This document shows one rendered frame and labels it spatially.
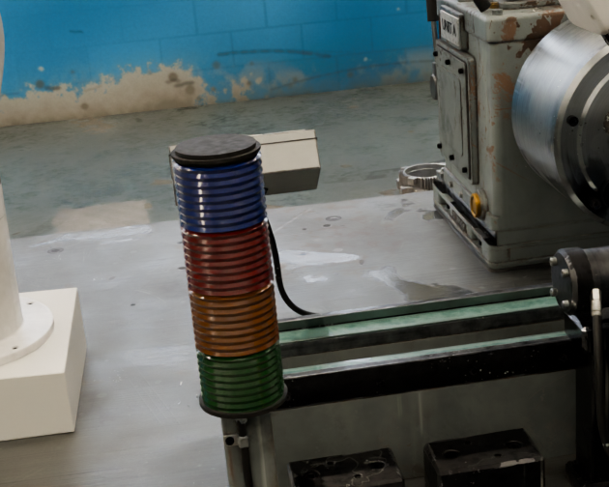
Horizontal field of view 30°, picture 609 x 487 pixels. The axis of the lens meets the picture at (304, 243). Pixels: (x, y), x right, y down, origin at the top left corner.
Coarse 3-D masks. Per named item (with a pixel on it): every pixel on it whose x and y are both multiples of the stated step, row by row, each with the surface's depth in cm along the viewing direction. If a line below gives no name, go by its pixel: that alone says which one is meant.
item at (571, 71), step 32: (576, 32) 141; (544, 64) 142; (576, 64) 134; (608, 64) 132; (544, 96) 139; (576, 96) 133; (608, 96) 133; (512, 128) 151; (544, 128) 138; (576, 128) 134; (608, 128) 133; (544, 160) 140; (576, 160) 136; (608, 160) 136; (576, 192) 137; (608, 192) 136; (608, 224) 139
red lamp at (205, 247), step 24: (192, 240) 76; (216, 240) 76; (240, 240) 76; (264, 240) 77; (192, 264) 77; (216, 264) 76; (240, 264) 76; (264, 264) 78; (192, 288) 78; (216, 288) 77; (240, 288) 77
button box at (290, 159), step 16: (272, 144) 132; (288, 144) 132; (304, 144) 132; (272, 160) 131; (288, 160) 131; (304, 160) 132; (272, 176) 132; (288, 176) 132; (304, 176) 133; (272, 192) 136; (288, 192) 137
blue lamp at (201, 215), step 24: (192, 168) 74; (216, 168) 74; (240, 168) 74; (192, 192) 75; (216, 192) 74; (240, 192) 75; (264, 192) 77; (192, 216) 76; (216, 216) 75; (240, 216) 75; (264, 216) 77
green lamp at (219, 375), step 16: (272, 352) 80; (208, 368) 80; (224, 368) 79; (240, 368) 79; (256, 368) 79; (272, 368) 80; (208, 384) 80; (224, 384) 79; (240, 384) 79; (256, 384) 79; (272, 384) 80; (208, 400) 81; (224, 400) 80; (240, 400) 79; (256, 400) 80; (272, 400) 80
